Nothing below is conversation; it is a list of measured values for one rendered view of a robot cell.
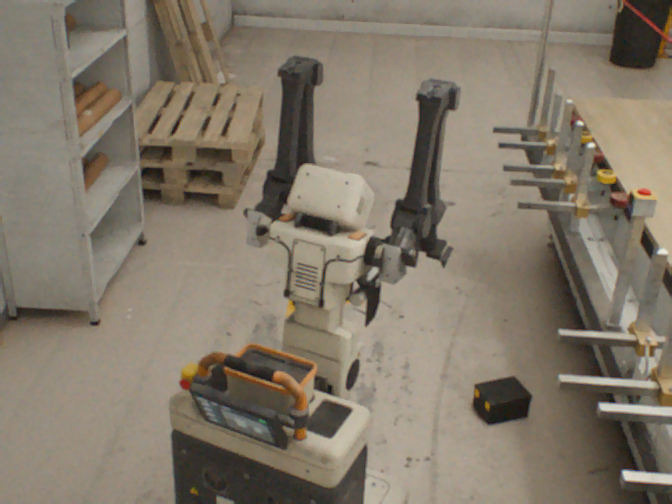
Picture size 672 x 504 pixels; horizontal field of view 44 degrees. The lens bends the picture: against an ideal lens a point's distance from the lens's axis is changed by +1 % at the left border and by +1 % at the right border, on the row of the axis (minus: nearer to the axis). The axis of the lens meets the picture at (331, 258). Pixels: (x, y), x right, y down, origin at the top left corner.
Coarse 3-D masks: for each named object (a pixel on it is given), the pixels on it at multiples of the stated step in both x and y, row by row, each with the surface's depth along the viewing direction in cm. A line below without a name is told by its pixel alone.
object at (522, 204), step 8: (520, 200) 350; (520, 208) 350; (528, 208) 349; (536, 208) 349; (544, 208) 349; (552, 208) 349; (560, 208) 348; (568, 208) 348; (592, 208) 347; (600, 208) 347; (608, 208) 347; (616, 208) 347
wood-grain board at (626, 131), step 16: (576, 112) 448; (592, 112) 444; (608, 112) 445; (624, 112) 446; (640, 112) 447; (656, 112) 447; (592, 128) 421; (608, 128) 422; (624, 128) 423; (640, 128) 424; (656, 128) 424; (608, 144) 401; (624, 144) 402; (640, 144) 403; (656, 144) 404; (608, 160) 383; (624, 160) 383; (640, 160) 384; (656, 160) 385; (624, 176) 366; (640, 176) 367; (656, 176) 368; (624, 192) 354; (656, 192) 352; (656, 208) 337; (656, 224) 324; (656, 240) 312
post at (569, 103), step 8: (568, 104) 382; (568, 112) 383; (568, 120) 385; (560, 128) 389; (568, 128) 387; (560, 136) 389; (560, 144) 391; (560, 152) 393; (560, 160) 395; (552, 176) 401
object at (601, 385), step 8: (560, 376) 241; (568, 376) 241; (576, 376) 241; (560, 384) 239; (568, 384) 239; (576, 384) 239; (584, 384) 239; (592, 384) 239; (600, 384) 238; (608, 384) 238; (616, 384) 238; (624, 384) 239; (632, 384) 239; (640, 384) 239; (648, 384) 239; (656, 384) 239; (600, 392) 240; (608, 392) 240; (616, 392) 239; (624, 392) 239; (632, 392) 239; (640, 392) 239; (648, 392) 239; (656, 392) 238
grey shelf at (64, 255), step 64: (0, 0) 336; (64, 0) 340; (0, 64) 348; (64, 64) 346; (128, 64) 436; (0, 128) 362; (64, 128) 360; (128, 128) 453; (0, 192) 377; (64, 192) 375; (128, 192) 471; (0, 256) 393; (64, 256) 391
